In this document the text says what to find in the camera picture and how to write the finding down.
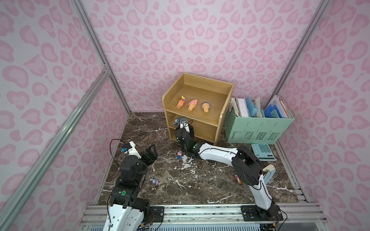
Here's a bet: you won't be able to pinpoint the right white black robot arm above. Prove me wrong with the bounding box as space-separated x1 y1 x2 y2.
175 128 272 211

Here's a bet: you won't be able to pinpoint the white blue stapler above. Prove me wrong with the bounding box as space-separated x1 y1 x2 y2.
263 164 276 185

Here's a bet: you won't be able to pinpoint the small blue figure toy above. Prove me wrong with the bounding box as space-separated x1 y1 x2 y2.
173 118 180 126

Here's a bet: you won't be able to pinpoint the small purple figure toy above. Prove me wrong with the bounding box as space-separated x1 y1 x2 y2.
150 178 159 186

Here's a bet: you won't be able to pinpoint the pink red toy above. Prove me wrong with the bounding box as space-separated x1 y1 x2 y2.
236 176 242 184

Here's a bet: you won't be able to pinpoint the sprinkled ice cream cone toy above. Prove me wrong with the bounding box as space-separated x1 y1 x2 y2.
176 96 186 109

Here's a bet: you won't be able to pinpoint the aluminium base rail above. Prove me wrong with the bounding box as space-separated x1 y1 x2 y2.
78 202 331 231

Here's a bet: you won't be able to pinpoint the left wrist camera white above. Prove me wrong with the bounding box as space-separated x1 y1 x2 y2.
121 141 141 159

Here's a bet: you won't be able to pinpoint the mint green file organizer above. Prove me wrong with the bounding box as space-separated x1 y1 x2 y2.
225 110 294 144

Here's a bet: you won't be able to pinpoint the wooden three-tier shelf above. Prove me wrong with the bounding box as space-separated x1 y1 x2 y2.
162 73 234 145

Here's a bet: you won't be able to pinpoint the pink ice cream cone toy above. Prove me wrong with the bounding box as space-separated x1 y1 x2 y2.
188 99 198 112

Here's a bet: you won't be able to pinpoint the papers and folders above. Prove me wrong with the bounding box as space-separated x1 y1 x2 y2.
228 95 294 119

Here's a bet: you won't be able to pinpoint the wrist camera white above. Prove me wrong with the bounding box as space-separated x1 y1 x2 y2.
121 141 141 159
180 117 188 129

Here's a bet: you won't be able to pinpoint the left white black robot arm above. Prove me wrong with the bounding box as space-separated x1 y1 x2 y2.
103 142 158 231

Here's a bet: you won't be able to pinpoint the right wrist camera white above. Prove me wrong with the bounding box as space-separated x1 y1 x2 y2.
180 117 188 129

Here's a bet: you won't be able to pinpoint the mint green calculator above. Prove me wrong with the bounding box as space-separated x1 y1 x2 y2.
251 144 277 162

